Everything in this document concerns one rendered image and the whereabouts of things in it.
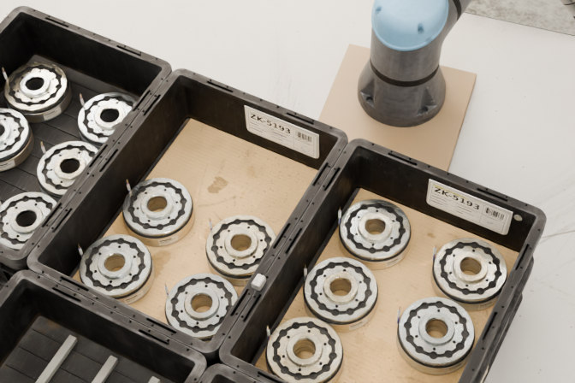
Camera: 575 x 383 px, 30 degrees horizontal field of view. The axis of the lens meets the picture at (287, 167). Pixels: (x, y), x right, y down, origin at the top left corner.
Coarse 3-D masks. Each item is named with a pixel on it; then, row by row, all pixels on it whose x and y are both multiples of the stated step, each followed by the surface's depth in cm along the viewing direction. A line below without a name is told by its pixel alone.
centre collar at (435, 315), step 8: (424, 320) 144; (432, 320) 144; (440, 320) 144; (448, 320) 144; (424, 328) 143; (448, 328) 143; (424, 336) 143; (448, 336) 143; (432, 344) 142; (440, 344) 142
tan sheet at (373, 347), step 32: (416, 224) 158; (448, 224) 157; (320, 256) 155; (416, 256) 154; (512, 256) 154; (384, 288) 151; (416, 288) 151; (384, 320) 148; (480, 320) 148; (352, 352) 146; (384, 352) 146
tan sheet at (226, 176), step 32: (192, 128) 169; (160, 160) 166; (192, 160) 166; (224, 160) 166; (256, 160) 165; (288, 160) 165; (192, 192) 162; (224, 192) 162; (256, 192) 162; (288, 192) 162; (160, 256) 156; (192, 256) 155; (160, 288) 153; (160, 320) 150
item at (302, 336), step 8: (296, 336) 143; (304, 336) 143; (312, 336) 143; (288, 344) 143; (312, 344) 143; (320, 344) 142; (288, 352) 142; (320, 352) 142; (296, 360) 141; (304, 360) 141; (312, 360) 141
